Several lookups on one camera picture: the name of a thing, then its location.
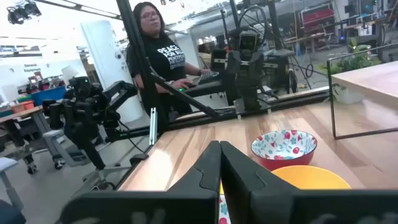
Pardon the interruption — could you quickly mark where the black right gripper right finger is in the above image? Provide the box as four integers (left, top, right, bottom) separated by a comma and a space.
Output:
220, 141, 398, 224

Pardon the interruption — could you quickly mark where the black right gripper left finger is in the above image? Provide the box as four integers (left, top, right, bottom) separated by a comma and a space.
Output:
57, 140, 222, 224

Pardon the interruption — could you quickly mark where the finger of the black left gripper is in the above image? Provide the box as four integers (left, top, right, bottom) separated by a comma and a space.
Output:
248, 77, 261, 108
238, 77, 249, 108

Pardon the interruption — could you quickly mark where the black equipment cart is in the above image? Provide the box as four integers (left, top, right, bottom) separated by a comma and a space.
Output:
264, 48, 299, 93

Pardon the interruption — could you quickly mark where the computer keyboard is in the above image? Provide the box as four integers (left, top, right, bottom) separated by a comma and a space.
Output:
191, 70, 220, 86

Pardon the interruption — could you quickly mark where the person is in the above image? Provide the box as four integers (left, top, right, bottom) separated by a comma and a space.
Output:
126, 1, 212, 124

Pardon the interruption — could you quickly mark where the silver aluminium extrusion piece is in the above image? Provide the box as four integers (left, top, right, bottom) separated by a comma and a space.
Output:
149, 107, 158, 146

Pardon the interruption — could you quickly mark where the red storage rack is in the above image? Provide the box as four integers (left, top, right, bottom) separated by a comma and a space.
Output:
298, 7, 336, 34

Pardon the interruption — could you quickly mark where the small green potted plant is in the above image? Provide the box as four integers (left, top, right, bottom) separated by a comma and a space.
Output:
318, 37, 382, 105

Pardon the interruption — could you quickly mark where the wooden shelf with black legs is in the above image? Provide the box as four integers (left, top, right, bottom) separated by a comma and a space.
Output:
326, 42, 398, 140

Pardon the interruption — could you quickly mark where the grey wheeled workbench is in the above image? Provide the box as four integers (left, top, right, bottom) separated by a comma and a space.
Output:
0, 105, 68, 175

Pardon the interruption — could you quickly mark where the blue plastic bin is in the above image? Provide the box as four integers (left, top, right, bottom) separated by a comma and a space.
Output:
30, 86, 67, 106

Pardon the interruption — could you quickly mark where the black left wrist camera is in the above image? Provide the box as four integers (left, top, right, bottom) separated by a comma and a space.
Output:
238, 30, 261, 52

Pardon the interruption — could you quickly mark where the black aluminium rig frame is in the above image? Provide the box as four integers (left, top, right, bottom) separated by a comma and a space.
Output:
30, 0, 330, 147

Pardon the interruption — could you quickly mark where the black overhead camera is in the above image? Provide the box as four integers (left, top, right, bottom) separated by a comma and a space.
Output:
6, 1, 42, 25

